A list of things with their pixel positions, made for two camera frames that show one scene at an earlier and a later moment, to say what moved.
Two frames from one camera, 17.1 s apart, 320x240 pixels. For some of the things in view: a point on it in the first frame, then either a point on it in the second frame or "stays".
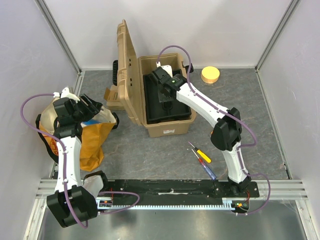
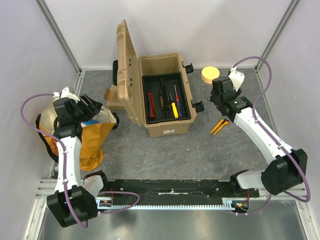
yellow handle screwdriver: (202, 154) → (174, 107)
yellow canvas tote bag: (92, 138) stays
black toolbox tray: (156, 111) stays
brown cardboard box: (112, 96) stays
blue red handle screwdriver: (208, 169) → (180, 111)
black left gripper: (93, 108) stays
